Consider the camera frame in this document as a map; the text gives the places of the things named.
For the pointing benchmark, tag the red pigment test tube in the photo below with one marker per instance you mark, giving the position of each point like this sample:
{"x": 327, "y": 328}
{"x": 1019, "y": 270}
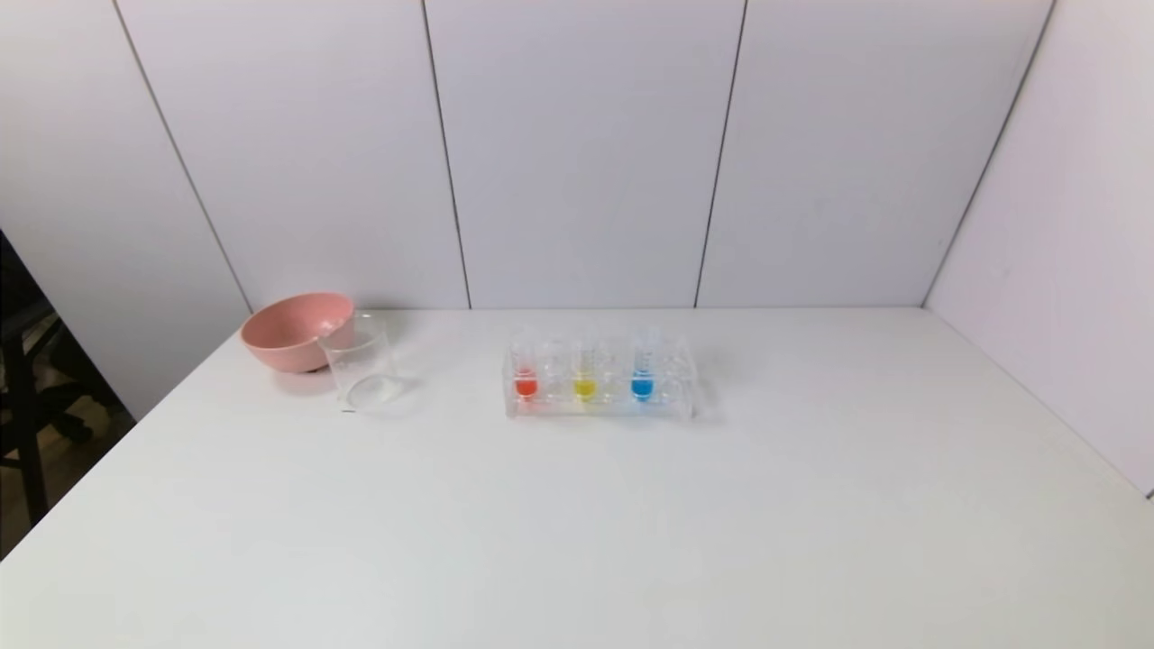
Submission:
{"x": 525, "y": 386}

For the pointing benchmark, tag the yellow pigment test tube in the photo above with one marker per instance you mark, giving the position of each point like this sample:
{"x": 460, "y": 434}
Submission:
{"x": 584, "y": 388}

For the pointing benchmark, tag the blue pigment test tube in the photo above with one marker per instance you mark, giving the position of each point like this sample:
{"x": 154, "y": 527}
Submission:
{"x": 642, "y": 387}

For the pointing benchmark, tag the clear acrylic test tube rack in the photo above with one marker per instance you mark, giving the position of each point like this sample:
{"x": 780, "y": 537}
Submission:
{"x": 613, "y": 407}

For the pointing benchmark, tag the clear glass beaker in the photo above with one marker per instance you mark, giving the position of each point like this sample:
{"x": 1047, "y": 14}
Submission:
{"x": 365, "y": 392}

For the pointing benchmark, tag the pink plastic bowl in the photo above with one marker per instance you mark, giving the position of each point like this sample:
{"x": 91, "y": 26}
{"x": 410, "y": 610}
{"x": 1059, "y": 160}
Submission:
{"x": 288, "y": 329}

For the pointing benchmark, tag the black chair frame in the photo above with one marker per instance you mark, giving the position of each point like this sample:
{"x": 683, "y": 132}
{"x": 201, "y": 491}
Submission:
{"x": 22, "y": 361}

